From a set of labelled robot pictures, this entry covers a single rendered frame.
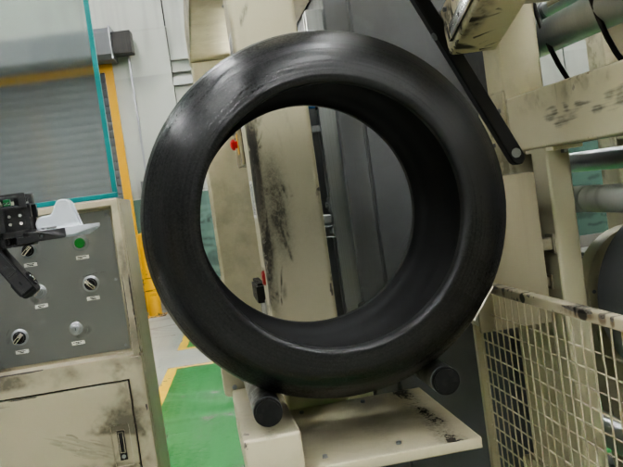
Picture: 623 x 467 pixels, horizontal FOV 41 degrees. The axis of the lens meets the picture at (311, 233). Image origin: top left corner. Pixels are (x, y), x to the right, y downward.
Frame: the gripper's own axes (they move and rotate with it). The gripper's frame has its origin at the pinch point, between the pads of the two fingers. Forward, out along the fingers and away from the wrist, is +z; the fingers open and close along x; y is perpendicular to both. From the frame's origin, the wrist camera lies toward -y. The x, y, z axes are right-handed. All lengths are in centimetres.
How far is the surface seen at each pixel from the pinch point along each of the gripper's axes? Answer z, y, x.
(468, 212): 57, -5, -13
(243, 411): 19.4, -34.4, 6.6
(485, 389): 69, -44, 27
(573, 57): 528, 125, 877
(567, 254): 88, -18, 21
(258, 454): 20.2, -36.8, -10.5
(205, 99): 20.2, 16.7, -11.0
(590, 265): 104, -25, 46
